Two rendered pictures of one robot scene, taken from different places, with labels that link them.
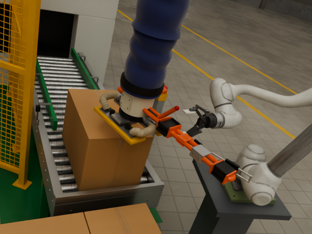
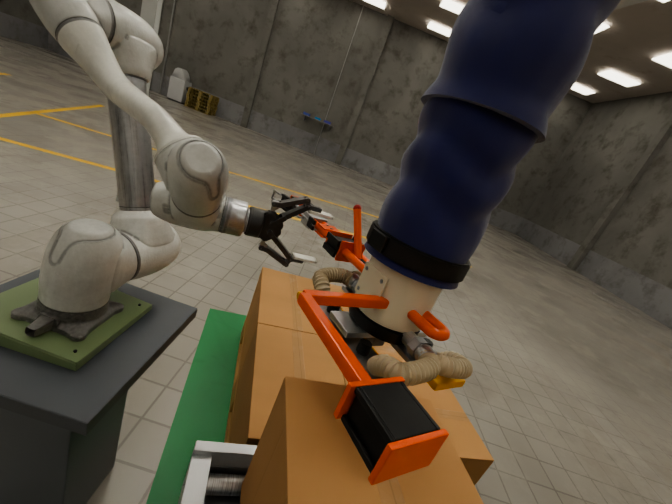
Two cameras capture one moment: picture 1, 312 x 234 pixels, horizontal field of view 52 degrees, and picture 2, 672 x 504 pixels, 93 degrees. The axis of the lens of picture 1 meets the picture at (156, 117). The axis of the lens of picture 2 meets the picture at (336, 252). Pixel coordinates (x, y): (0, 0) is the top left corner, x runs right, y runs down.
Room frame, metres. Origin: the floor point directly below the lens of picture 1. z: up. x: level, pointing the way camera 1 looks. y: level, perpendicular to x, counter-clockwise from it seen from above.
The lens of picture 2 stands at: (2.22, 0.13, 1.49)
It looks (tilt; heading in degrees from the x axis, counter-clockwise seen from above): 19 degrees down; 195
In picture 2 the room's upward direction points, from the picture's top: 22 degrees clockwise
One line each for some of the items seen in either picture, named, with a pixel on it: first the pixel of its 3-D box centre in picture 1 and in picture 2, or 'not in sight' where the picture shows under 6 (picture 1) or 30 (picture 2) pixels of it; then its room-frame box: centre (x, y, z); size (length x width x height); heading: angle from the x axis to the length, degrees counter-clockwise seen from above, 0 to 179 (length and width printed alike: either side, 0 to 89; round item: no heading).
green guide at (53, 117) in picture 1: (36, 78); not in sight; (2.62, 1.17, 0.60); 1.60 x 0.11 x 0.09; 33
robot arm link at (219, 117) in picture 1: (214, 120); (235, 217); (1.56, -0.31, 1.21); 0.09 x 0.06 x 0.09; 38
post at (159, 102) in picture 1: (146, 144); not in sight; (2.24, 0.01, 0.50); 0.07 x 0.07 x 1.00; 33
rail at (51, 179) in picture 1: (33, 107); not in sight; (2.29, 1.03, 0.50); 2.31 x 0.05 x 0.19; 33
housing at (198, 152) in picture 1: (200, 153); (313, 221); (1.22, -0.24, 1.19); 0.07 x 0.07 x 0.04; 50
